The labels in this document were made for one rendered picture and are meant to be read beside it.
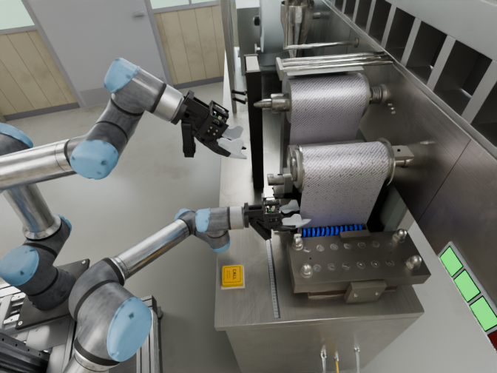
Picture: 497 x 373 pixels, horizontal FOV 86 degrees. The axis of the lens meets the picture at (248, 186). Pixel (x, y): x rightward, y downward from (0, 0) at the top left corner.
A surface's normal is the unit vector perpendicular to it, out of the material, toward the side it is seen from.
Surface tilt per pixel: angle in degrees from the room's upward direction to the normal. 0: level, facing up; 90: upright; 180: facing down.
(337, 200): 90
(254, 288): 0
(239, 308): 0
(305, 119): 92
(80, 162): 90
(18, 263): 8
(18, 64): 90
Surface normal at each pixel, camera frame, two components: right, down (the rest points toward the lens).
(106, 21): 0.28, 0.67
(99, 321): -0.27, -0.40
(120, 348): 0.89, 0.24
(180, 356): -0.06, -0.70
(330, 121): 0.05, 0.73
